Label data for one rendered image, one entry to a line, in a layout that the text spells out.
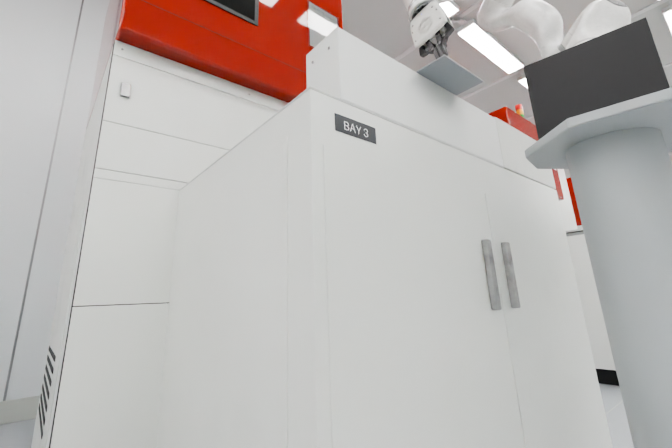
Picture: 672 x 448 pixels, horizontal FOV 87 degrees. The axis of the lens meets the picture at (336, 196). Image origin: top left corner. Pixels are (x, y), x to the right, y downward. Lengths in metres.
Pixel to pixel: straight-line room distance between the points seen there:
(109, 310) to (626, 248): 1.07
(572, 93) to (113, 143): 1.08
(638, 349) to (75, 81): 2.84
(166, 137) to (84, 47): 1.89
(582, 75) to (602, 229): 0.32
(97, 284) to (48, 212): 1.56
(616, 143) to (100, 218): 1.12
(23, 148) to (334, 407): 2.37
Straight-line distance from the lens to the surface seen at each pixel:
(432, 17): 1.07
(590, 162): 0.86
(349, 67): 0.63
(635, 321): 0.82
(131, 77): 1.17
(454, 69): 0.81
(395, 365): 0.56
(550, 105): 0.91
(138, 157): 1.08
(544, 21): 1.38
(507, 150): 1.05
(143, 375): 1.03
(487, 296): 0.78
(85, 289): 1.00
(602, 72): 0.92
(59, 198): 2.55
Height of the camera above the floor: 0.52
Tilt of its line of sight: 16 degrees up
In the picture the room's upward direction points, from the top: 2 degrees counter-clockwise
